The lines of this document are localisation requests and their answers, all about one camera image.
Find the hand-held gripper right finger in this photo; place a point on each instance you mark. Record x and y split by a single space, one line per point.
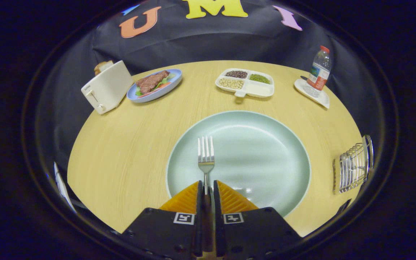
218 224

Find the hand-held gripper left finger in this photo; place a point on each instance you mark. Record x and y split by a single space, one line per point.
198 224

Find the pale green round plate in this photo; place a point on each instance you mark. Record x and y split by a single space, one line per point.
258 155

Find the dark angular object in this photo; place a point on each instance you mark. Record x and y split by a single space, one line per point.
343 207

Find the white divided dish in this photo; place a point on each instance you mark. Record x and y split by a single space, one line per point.
258 89

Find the yellow soybeans pile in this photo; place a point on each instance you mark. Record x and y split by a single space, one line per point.
230 83

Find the blue plate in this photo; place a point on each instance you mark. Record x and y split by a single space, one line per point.
132 97

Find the brown steak piece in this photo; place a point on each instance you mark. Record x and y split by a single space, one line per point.
150 82

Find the dark red beans pile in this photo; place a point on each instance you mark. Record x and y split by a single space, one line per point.
236 74

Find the green mung beans pile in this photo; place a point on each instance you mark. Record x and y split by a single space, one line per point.
259 78

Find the white square coaster tray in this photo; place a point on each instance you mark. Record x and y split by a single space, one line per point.
320 99

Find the cream white toaster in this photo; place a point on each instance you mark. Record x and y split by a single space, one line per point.
108 88

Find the clear red-capped water bottle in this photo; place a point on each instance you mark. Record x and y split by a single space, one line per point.
320 72

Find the black backdrop cloth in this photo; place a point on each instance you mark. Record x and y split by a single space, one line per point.
211 39

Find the toasted bread slice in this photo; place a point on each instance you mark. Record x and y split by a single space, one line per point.
101 66

